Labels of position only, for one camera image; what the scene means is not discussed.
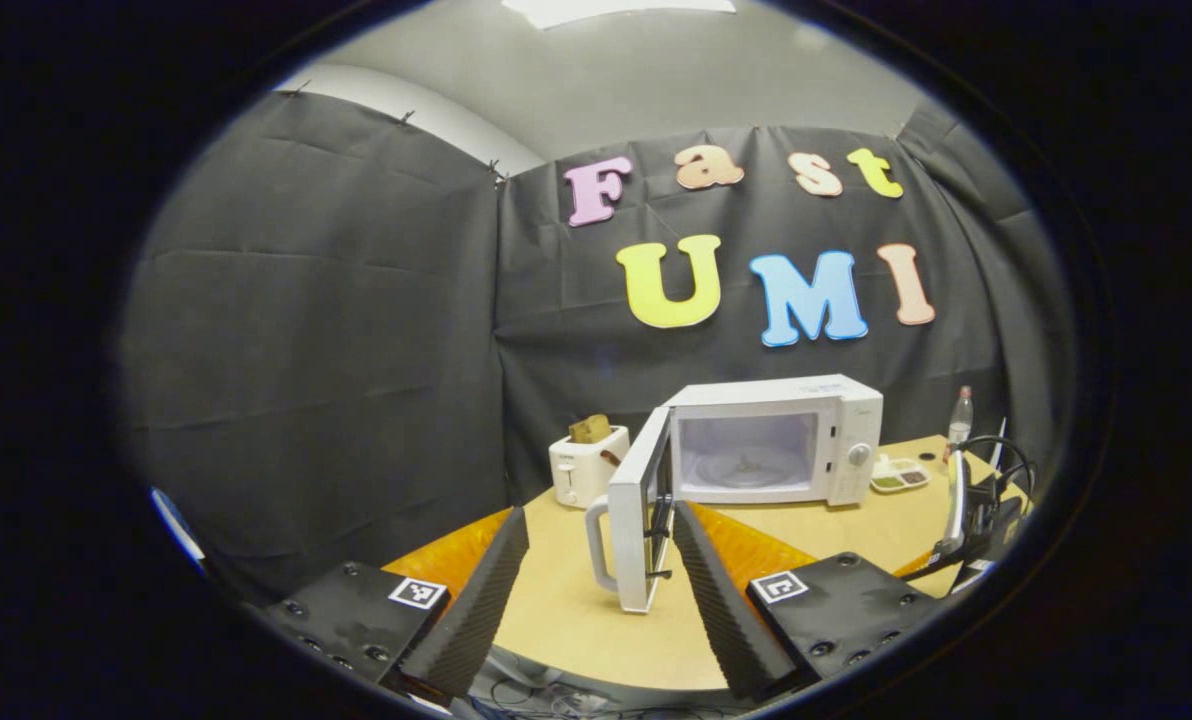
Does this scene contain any large ceiling light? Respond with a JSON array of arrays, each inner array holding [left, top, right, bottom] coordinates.
[[501, 0, 739, 31]]

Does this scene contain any white microwave oven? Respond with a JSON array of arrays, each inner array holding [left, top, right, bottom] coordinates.
[[584, 374, 885, 615]]

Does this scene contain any white toaster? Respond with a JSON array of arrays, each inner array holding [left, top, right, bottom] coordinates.
[[548, 425, 632, 510]]

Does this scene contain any clear plastic bottle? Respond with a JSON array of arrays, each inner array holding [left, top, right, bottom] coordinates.
[[946, 386, 975, 463]]

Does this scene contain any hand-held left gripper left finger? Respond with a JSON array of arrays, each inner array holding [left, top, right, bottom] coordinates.
[[261, 505, 532, 701]]

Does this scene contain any black looped gripper cable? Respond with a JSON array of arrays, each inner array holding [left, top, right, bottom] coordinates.
[[956, 434, 1037, 503]]

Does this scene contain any glass turntable plate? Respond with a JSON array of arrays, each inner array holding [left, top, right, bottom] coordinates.
[[694, 455, 807, 491]]

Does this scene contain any white divided bean dish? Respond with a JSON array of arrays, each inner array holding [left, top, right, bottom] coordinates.
[[870, 454, 931, 494]]

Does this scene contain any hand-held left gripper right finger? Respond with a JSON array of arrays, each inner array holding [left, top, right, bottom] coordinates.
[[671, 500, 942, 703]]

